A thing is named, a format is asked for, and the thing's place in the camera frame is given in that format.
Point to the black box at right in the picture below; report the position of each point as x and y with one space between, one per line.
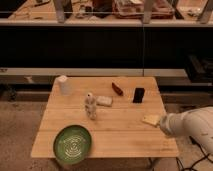
199 70

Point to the white rectangular sponge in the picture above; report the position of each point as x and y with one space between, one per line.
104 101

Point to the wooden table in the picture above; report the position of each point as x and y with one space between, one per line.
118 131

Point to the dark red oblong object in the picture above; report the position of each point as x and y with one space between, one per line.
117 89

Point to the green round plate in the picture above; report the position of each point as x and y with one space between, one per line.
72 144

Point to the black eraser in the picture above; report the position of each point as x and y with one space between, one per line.
138 95

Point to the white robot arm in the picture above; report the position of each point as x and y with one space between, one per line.
196 123

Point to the cream gripper end piece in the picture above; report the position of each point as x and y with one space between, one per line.
151 119

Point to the white upturned cup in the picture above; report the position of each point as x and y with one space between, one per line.
63 83

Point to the white toy figurine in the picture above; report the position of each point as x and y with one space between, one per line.
90 106

